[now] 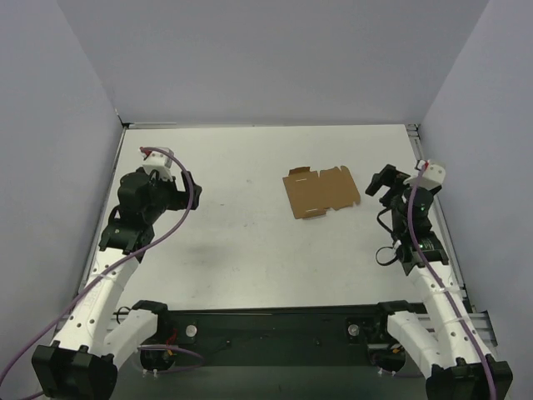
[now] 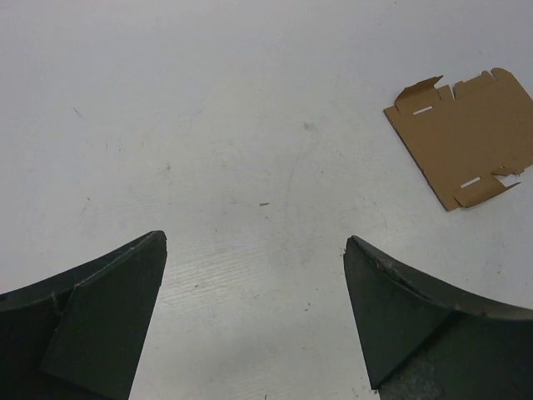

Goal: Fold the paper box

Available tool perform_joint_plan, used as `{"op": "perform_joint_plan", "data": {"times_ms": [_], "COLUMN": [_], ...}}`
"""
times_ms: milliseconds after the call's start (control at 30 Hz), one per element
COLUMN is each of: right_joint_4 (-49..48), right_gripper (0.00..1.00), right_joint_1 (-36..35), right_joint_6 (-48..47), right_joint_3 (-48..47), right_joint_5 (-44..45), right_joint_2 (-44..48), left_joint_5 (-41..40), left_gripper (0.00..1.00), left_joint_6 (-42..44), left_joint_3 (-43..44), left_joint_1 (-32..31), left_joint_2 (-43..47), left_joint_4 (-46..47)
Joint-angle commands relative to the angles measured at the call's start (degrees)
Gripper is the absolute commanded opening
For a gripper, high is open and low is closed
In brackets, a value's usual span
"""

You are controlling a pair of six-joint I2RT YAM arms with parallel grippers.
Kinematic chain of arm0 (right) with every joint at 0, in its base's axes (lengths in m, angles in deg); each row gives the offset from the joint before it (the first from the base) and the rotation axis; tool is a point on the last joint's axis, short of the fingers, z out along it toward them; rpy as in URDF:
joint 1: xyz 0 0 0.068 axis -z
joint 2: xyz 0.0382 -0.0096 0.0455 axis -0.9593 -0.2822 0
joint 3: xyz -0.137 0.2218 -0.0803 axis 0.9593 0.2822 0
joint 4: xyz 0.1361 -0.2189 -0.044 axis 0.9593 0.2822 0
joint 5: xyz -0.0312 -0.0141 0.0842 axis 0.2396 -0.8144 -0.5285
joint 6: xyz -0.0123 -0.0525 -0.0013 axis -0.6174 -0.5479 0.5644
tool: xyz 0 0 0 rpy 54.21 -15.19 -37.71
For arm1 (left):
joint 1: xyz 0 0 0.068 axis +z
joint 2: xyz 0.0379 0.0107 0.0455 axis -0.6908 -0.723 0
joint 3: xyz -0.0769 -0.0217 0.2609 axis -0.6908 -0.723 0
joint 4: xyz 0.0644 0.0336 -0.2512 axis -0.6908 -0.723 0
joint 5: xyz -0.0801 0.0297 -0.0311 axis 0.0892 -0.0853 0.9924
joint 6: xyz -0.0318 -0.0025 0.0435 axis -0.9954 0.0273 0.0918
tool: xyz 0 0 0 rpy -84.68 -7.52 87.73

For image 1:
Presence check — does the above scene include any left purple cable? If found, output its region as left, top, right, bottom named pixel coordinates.
left=0, top=153, right=197, bottom=378

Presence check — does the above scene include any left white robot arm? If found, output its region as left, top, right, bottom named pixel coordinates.
left=32, top=166, right=202, bottom=399

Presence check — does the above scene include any aluminium frame rail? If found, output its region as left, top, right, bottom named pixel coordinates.
left=406, top=123, right=499, bottom=349

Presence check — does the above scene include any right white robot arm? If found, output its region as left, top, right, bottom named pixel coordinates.
left=366, top=160, right=513, bottom=399

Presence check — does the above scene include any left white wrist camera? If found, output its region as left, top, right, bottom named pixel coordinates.
left=140, top=147, right=174, bottom=182

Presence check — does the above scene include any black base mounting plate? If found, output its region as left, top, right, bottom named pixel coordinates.
left=139, top=305, right=406, bottom=372

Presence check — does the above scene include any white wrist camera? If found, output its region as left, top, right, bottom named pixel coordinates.
left=140, top=147, right=174, bottom=182
left=404, top=159, right=446, bottom=191

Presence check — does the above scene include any brown cardboard box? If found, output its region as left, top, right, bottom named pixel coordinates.
left=282, top=166, right=361, bottom=219

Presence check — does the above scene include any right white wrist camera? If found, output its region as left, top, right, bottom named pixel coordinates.
left=404, top=159, right=446, bottom=191

